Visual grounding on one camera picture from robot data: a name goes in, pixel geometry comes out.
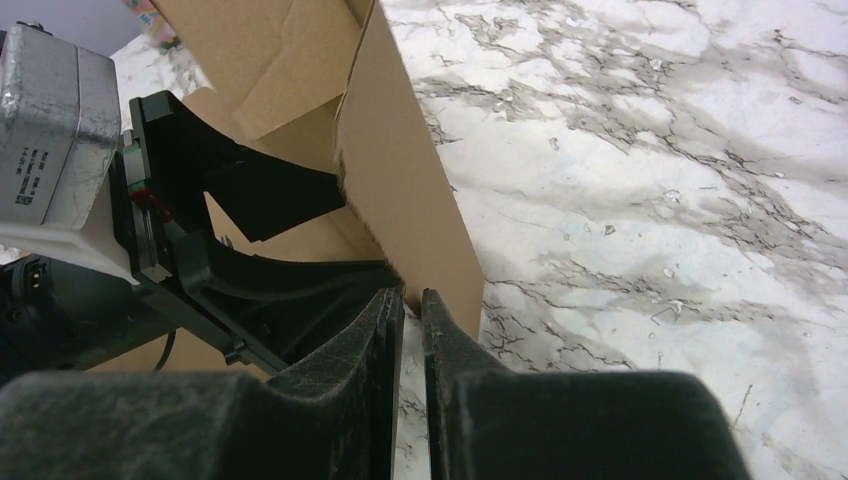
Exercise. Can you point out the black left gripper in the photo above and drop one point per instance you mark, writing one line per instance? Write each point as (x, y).
(58, 316)

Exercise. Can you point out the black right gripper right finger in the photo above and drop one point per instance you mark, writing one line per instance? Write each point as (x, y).
(486, 421)

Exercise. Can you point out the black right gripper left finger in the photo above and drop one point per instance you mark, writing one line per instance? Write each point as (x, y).
(331, 415)

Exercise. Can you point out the brown cardboard box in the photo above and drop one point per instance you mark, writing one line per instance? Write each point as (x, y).
(322, 84)

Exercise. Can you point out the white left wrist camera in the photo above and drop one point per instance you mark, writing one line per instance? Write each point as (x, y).
(60, 131)

